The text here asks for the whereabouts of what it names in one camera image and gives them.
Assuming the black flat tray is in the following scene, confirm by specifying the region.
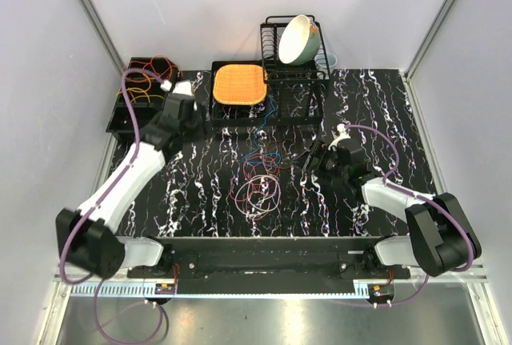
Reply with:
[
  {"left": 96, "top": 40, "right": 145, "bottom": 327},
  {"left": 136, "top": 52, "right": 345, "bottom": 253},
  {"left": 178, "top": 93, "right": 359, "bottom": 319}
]
[{"left": 209, "top": 69, "right": 329, "bottom": 129}]

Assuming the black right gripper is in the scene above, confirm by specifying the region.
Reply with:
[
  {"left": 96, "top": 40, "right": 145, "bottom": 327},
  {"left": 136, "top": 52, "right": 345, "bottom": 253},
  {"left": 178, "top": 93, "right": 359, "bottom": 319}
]
[{"left": 290, "top": 139, "right": 349, "bottom": 183}]

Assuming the black compartment bin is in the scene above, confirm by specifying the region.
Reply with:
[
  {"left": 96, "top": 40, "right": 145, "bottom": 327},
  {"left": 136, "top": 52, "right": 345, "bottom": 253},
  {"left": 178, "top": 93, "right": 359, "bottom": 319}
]
[{"left": 106, "top": 55, "right": 182, "bottom": 145}]

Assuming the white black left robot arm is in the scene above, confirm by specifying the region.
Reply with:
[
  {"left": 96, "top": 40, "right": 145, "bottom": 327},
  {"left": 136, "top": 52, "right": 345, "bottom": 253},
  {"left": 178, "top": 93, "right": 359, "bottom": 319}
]
[{"left": 55, "top": 80, "right": 210, "bottom": 279}]

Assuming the pink cable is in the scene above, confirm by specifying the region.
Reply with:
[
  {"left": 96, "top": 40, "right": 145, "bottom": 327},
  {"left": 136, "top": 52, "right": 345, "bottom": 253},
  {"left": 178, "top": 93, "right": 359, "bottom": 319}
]
[{"left": 234, "top": 162, "right": 281, "bottom": 218}]

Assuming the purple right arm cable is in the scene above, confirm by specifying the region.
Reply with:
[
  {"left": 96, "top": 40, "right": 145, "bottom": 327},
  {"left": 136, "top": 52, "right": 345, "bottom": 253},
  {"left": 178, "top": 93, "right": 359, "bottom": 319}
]
[{"left": 319, "top": 122, "right": 481, "bottom": 308}]

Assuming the black wire dish rack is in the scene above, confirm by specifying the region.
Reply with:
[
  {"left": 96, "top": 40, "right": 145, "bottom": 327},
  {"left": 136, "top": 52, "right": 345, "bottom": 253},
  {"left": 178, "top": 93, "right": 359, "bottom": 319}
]
[{"left": 260, "top": 14, "right": 330, "bottom": 85}]

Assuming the blue cable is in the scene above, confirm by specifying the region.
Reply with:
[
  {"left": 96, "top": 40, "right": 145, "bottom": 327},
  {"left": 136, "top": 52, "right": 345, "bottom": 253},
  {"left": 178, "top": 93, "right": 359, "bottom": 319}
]
[{"left": 242, "top": 94, "right": 283, "bottom": 170}]

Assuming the orange cable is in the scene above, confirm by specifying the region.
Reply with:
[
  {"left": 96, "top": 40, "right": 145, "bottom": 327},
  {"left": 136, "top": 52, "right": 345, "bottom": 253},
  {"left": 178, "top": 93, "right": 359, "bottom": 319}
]
[{"left": 122, "top": 54, "right": 179, "bottom": 82}]

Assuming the grey cable duct strip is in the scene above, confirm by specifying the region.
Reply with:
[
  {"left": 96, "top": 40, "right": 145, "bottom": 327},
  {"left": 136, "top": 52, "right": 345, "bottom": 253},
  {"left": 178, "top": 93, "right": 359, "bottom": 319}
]
[{"left": 71, "top": 275, "right": 388, "bottom": 299}]

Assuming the yellow cable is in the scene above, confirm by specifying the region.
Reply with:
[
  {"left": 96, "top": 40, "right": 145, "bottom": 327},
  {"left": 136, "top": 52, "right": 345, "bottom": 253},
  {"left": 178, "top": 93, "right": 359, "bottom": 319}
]
[{"left": 115, "top": 76, "right": 163, "bottom": 105}]

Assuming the light blue cup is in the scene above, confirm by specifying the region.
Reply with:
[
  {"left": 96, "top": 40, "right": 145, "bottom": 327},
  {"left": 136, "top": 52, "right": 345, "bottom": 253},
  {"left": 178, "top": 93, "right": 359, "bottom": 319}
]
[{"left": 314, "top": 52, "right": 338, "bottom": 71}]

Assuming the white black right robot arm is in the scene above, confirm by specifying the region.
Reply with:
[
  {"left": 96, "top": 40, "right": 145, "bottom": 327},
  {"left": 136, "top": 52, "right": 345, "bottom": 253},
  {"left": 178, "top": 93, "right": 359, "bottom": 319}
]
[{"left": 297, "top": 138, "right": 482, "bottom": 279}]

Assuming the white ceramic bowl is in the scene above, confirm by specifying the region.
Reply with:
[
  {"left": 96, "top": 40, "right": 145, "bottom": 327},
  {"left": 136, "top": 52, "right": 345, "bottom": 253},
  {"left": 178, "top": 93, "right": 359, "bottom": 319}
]
[{"left": 278, "top": 14, "right": 321, "bottom": 66}]

